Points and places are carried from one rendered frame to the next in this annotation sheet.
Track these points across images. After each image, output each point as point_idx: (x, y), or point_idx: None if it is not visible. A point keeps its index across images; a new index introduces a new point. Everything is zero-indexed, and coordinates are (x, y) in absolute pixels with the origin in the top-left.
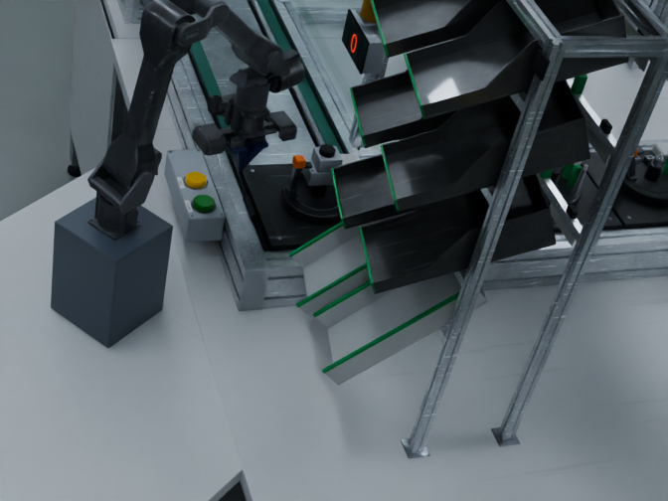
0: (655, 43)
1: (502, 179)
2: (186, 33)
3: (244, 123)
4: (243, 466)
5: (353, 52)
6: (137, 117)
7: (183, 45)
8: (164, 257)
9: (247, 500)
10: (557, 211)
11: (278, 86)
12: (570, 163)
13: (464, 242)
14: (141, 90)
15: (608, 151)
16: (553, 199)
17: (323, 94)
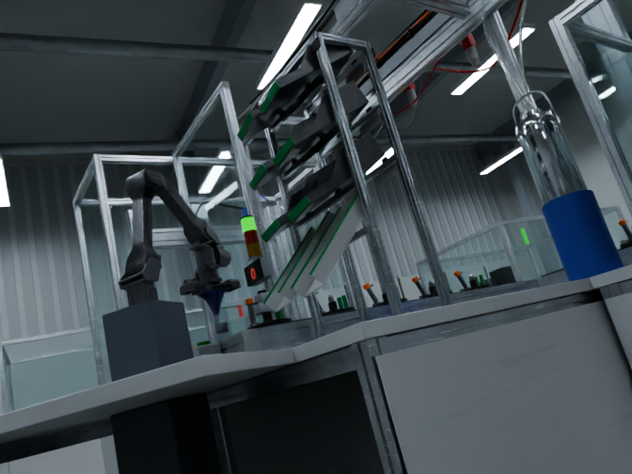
0: (358, 39)
1: (334, 107)
2: (151, 174)
3: (207, 273)
4: (292, 348)
5: (255, 276)
6: (138, 230)
7: (151, 181)
8: (184, 326)
9: (307, 356)
10: (379, 171)
11: (218, 256)
12: (361, 104)
13: (339, 159)
14: (136, 216)
15: (376, 109)
16: (373, 171)
17: None
